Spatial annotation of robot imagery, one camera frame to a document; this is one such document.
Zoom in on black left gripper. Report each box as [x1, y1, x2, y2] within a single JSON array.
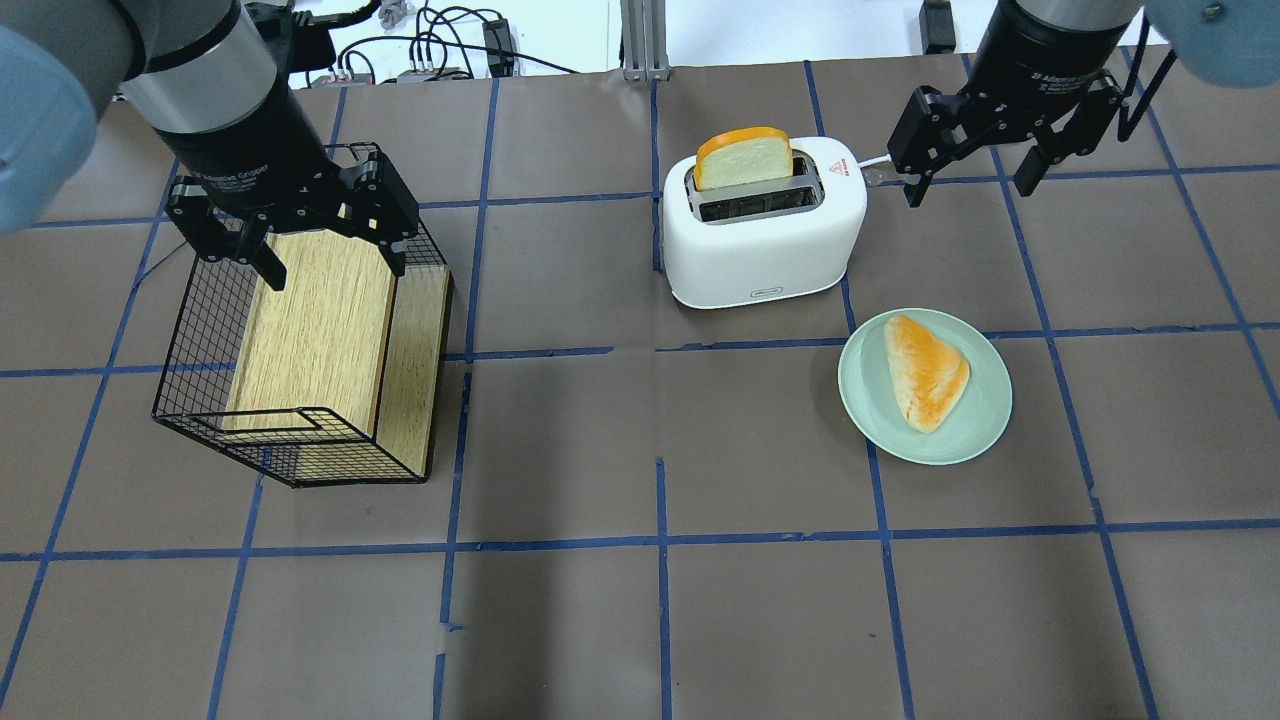
[[165, 94, 420, 292]]

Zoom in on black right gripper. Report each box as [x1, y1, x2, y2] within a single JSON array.
[[887, 1, 1128, 208]]

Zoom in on white two-slot toaster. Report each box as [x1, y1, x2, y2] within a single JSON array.
[[660, 137, 868, 309]]

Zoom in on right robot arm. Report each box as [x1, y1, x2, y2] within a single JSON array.
[[887, 1, 1279, 208]]

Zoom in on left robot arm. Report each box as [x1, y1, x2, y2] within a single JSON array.
[[1, 1, 428, 290]]

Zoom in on bread slice in toaster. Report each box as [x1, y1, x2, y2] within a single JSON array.
[[692, 126, 794, 192]]

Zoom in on wooden board box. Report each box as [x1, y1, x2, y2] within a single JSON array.
[[219, 232, 451, 484]]

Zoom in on black device at table edge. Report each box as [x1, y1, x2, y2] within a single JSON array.
[[916, 0, 957, 55]]

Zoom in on triangular toasted bread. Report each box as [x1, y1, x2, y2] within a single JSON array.
[[882, 314, 972, 434]]

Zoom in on light green plate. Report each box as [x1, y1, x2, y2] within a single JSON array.
[[837, 307, 1012, 465]]

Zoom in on black wire basket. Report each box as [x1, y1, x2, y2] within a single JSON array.
[[152, 142, 454, 489]]

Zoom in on black cables bundle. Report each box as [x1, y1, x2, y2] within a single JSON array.
[[300, 0, 581, 86]]

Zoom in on aluminium frame post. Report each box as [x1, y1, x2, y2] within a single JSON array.
[[620, 0, 671, 82]]

